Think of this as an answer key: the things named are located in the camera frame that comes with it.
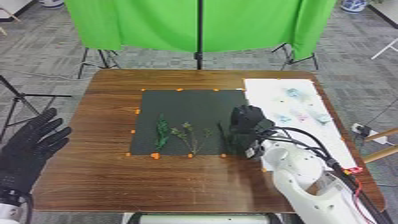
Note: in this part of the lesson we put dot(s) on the dark thin sprig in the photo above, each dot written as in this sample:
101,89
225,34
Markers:
225,138

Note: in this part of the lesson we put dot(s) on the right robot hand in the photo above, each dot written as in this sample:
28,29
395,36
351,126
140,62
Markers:
248,118

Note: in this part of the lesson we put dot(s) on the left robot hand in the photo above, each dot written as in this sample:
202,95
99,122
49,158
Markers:
29,150

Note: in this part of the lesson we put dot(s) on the blue and white vase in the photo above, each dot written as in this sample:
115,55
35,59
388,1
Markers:
53,3
355,5

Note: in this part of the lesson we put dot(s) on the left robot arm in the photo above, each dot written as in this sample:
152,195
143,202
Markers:
10,210

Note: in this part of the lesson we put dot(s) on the pale grey bar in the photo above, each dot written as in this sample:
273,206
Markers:
202,219

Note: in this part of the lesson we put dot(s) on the black tripod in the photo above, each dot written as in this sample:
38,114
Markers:
21,98

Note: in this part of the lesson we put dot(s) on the green sprig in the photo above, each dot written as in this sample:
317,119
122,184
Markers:
163,133

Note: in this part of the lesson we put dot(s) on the black backdrop stand pole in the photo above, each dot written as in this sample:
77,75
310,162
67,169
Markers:
200,33

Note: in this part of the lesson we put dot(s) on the wooden chair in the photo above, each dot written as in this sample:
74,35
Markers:
383,155

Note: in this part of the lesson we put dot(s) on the dark mat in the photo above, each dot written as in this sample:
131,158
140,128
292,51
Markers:
189,106

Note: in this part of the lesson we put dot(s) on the white power strip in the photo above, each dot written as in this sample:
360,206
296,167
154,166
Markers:
363,130

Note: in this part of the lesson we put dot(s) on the sprig with small buds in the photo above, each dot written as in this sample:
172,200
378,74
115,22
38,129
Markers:
189,136

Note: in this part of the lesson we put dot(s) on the pink flower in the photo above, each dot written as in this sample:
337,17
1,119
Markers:
301,116

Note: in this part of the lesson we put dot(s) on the pale blue flower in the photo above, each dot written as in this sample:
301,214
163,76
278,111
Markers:
294,93
284,119

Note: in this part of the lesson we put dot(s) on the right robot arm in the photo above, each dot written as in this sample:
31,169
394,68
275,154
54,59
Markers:
308,190

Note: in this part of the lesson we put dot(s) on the white sheet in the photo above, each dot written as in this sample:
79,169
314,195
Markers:
296,136

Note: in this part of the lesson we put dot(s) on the black stand legs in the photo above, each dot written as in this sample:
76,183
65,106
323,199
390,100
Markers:
104,60
291,55

